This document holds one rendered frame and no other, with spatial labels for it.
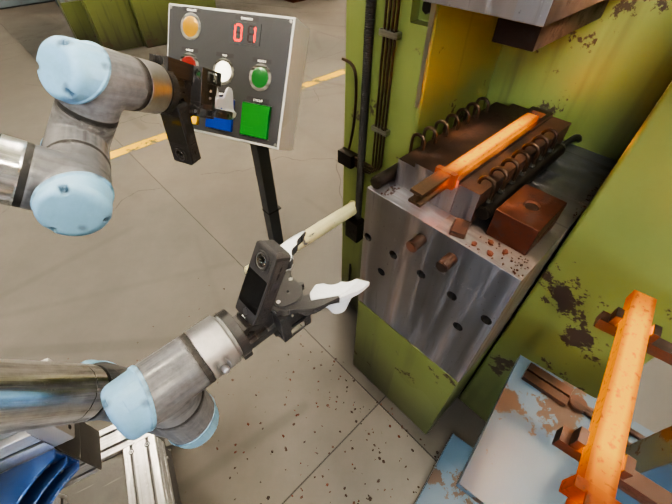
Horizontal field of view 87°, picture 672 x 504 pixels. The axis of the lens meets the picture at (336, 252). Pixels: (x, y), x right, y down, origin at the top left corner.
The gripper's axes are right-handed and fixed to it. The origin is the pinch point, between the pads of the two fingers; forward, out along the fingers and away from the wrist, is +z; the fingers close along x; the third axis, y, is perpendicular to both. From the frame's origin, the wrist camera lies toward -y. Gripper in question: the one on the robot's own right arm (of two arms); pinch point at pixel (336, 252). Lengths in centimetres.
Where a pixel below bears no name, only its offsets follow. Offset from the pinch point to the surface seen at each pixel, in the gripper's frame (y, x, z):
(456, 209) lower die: 6.6, 3.9, 30.7
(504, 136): -1, 1, 51
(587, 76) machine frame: -8, 5, 79
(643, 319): 2.1, 37.9, 24.0
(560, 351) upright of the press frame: 42, 36, 45
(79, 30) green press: 79, -508, 75
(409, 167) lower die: 2.7, -9.2, 30.7
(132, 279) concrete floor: 100, -125, -25
